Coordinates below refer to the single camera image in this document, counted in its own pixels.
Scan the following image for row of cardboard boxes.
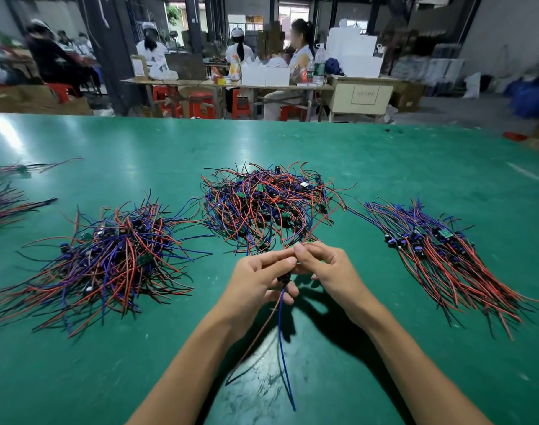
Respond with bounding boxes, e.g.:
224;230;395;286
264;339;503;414
0;84;94;116

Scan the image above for brown cardboard box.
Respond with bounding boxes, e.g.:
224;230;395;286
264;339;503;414
392;81;427;113

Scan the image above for sorted wire bundle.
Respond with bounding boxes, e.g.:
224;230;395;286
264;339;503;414
0;183;58;231
0;197;213;340

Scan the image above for long wooden work table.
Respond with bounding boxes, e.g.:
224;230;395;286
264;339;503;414
121;77;399;120

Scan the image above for red plastic stool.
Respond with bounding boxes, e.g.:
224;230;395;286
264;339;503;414
45;82;76;104
151;84;186;119
231;88;253;119
279;103;308;122

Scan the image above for person's right hand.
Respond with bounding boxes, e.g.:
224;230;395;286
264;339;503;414
291;240;390;331

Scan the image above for cream cabinet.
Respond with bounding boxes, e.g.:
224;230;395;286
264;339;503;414
325;77;399;123

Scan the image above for person's left forearm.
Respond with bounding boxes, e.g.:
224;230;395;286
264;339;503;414
126;316;244;425

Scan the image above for heap of blue bags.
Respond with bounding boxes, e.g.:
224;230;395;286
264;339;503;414
504;77;539;120

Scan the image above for small bunch of set-aside wires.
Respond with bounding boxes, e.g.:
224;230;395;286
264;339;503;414
347;199;539;342

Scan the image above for dark pillar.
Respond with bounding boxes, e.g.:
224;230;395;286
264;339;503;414
75;0;147;112

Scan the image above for person's left hand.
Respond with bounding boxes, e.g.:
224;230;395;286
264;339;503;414
212;247;301;337

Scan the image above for single red blue wire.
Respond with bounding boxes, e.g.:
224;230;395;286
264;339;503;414
223;292;299;413

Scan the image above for person's right forearm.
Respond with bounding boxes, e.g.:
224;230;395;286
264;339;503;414
358;307;494;425

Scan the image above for row of white containers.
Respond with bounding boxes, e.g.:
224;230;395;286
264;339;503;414
240;59;291;87

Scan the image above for pile of wires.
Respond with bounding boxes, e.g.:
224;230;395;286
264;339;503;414
199;162;349;256

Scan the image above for stack of white boxes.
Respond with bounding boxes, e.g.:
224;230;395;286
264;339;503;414
325;26;384;80

